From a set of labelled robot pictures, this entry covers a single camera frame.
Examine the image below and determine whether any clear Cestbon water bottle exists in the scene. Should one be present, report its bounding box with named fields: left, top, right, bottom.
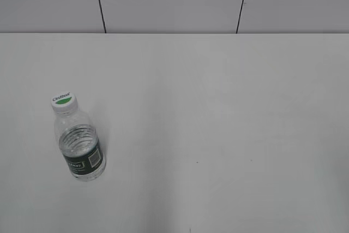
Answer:
left=54, top=108, right=106, bottom=182

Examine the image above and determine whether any white green bottle cap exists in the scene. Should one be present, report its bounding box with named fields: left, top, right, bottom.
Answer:
left=50, top=92, right=79, bottom=114

